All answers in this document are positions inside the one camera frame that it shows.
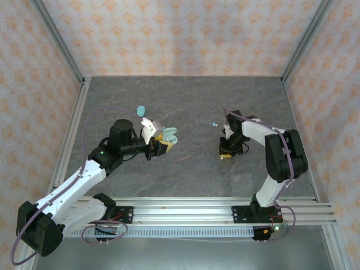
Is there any pale green earbud case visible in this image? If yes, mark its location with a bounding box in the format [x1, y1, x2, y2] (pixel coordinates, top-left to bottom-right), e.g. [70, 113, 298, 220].
[161, 127, 179, 146]

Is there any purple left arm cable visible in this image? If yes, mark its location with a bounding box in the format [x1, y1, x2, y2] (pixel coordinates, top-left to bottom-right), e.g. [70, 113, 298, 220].
[10, 107, 144, 267]

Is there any aluminium side rail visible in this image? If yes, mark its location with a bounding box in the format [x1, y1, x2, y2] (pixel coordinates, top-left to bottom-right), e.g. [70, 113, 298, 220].
[281, 80, 321, 202]
[50, 78, 92, 195]

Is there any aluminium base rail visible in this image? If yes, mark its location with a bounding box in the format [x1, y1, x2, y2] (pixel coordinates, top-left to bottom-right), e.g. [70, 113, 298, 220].
[35, 196, 338, 226]

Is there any perforated grey cable tray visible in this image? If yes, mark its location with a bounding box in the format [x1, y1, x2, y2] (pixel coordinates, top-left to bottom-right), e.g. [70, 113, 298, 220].
[69, 226, 255, 239]

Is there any aluminium frame post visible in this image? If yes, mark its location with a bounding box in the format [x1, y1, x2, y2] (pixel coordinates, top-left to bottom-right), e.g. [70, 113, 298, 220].
[29, 0, 87, 85]
[281, 0, 335, 84]

